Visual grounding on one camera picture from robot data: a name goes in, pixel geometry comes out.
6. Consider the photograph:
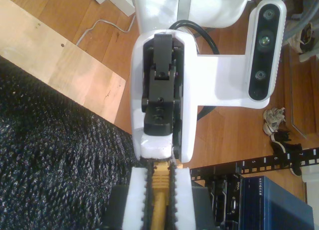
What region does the blue network switch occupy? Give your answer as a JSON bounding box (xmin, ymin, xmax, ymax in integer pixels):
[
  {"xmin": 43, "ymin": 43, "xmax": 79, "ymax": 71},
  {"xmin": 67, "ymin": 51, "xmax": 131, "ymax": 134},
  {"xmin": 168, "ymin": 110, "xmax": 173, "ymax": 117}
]
[{"xmin": 240, "ymin": 175, "xmax": 315, "ymax": 230}]

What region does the yellow network cable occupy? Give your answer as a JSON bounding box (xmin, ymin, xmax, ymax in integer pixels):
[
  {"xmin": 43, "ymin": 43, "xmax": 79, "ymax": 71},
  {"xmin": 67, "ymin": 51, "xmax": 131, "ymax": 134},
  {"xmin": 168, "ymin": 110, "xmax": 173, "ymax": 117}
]
[{"xmin": 151, "ymin": 161, "xmax": 172, "ymax": 230}]

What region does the black camera cable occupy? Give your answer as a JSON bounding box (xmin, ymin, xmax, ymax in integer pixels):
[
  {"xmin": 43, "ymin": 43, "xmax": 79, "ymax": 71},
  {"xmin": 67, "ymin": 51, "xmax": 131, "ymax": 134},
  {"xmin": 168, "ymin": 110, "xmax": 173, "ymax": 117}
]
[{"xmin": 171, "ymin": 20, "xmax": 220, "ymax": 121}]

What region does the white sneaker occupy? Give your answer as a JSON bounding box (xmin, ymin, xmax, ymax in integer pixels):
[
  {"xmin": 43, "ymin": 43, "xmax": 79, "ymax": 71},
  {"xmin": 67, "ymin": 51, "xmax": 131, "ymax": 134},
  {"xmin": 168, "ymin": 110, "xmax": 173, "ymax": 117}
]
[{"xmin": 286, "ymin": 20, "xmax": 319, "ymax": 63}]

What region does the black textured mat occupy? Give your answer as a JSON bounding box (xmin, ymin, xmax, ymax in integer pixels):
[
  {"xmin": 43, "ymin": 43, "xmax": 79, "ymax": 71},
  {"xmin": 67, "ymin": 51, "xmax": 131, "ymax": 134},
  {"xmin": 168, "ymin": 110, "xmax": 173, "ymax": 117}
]
[{"xmin": 0, "ymin": 55, "xmax": 142, "ymax": 230}]

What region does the black perforated rack post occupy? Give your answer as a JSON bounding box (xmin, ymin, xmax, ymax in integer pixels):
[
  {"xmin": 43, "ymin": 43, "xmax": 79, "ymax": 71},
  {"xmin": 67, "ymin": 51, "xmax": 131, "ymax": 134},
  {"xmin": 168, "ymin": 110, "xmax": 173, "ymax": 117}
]
[{"xmin": 189, "ymin": 146, "xmax": 319, "ymax": 182}]

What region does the white floor cable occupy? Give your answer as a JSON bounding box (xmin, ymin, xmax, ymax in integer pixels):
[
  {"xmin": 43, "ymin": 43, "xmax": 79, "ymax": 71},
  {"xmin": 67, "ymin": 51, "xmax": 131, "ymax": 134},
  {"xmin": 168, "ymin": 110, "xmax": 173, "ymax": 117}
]
[{"xmin": 75, "ymin": 18, "xmax": 137, "ymax": 46}]

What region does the black rack server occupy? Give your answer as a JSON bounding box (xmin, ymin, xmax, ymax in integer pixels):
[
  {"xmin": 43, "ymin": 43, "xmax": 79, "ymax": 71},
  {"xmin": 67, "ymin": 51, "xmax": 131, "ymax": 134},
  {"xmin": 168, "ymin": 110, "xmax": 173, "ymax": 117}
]
[{"xmin": 193, "ymin": 174, "xmax": 244, "ymax": 230}]

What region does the camera bar with white bracket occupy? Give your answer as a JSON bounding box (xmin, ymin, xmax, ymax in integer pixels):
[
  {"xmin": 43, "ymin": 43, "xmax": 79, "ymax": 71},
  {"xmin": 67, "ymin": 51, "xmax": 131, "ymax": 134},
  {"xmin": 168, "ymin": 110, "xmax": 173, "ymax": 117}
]
[{"xmin": 196, "ymin": 0, "xmax": 287, "ymax": 109}]

